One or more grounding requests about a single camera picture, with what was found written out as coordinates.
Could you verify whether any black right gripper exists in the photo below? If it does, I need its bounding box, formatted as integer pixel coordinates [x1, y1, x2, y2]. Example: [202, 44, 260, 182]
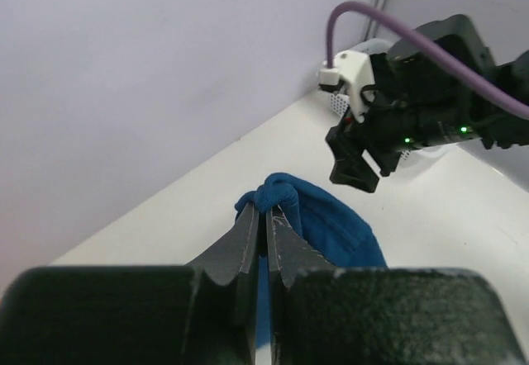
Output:
[326, 96, 417, 193]

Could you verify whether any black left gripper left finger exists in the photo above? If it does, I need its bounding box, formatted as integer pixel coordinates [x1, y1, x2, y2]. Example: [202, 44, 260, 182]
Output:
[1, 205, 260, 364]

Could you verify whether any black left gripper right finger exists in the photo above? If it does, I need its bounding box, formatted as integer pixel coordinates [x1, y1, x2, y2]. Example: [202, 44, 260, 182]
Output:
[266, 207, 525, 364]

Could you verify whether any blue t shirt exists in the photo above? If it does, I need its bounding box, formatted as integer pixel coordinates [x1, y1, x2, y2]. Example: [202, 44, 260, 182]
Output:
[234, 171, 388, 352]

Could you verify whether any white plastic basket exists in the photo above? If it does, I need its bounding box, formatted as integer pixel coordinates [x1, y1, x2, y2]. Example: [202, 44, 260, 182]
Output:
[328, 39, 447, 168]

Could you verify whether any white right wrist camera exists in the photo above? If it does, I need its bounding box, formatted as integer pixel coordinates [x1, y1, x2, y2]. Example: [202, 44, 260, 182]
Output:
[318, 50, 375, 123]

